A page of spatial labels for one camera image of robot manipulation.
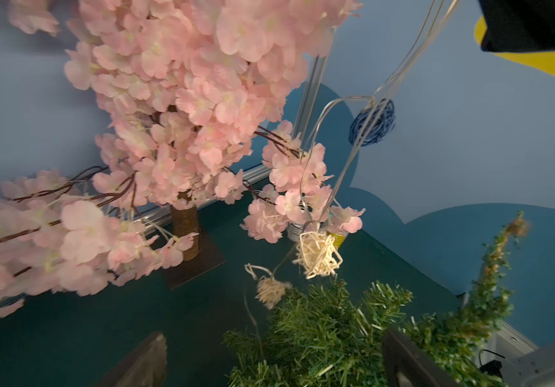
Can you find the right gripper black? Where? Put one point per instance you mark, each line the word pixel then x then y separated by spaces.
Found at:
pixel 518 26

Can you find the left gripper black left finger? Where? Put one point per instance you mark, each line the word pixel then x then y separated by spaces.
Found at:
pixel 144 366

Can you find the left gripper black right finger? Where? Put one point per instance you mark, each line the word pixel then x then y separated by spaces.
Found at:
pixel 406 365

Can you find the small green christmas tree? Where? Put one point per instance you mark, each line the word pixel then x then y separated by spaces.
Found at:
pixel 319 337

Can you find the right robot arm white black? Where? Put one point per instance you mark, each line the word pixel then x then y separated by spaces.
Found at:
pixel 538 367

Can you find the pink cherry blossom tree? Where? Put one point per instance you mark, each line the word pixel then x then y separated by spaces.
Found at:
pixel 196 92

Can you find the yellow green labelled can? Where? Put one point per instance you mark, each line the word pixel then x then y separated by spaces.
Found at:
pixel 338 239

